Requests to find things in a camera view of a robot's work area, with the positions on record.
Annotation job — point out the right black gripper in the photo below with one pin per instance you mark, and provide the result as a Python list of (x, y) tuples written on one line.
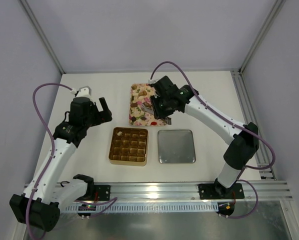
[(159, 107)]

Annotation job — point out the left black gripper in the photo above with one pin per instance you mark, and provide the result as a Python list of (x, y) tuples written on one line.
[(99, 114)]

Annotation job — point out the metal tongs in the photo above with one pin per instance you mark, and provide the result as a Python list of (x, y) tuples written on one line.
[(150, 110)]

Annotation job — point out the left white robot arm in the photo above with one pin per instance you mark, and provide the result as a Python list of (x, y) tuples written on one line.
[(39, 205)]

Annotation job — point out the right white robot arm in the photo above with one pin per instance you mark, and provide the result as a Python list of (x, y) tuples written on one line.
[(241, 138)]

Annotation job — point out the gold chocolate box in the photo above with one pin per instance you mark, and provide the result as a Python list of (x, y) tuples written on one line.
[(129, 149)]

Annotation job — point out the floral tray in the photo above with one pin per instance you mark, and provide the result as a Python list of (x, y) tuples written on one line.
[(141, 93)]

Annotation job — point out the silver tin lid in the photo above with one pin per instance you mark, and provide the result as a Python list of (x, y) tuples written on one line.
[(176, 146)]

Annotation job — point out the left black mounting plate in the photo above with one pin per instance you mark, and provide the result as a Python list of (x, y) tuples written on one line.
[(102, 192)]

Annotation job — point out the black mounting plate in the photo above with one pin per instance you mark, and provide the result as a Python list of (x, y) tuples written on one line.
[(206, 191), (102, 192)]

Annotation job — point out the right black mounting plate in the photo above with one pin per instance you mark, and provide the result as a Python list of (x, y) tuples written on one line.
[(206, 191)]

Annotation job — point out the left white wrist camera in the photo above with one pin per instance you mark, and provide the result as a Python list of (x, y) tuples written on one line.
[(85, 91)]

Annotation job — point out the perforated cable duct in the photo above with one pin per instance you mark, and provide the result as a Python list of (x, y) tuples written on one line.
[(143, 207)]

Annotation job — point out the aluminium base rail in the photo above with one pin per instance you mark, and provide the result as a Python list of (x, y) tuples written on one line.
[(266, 190)]

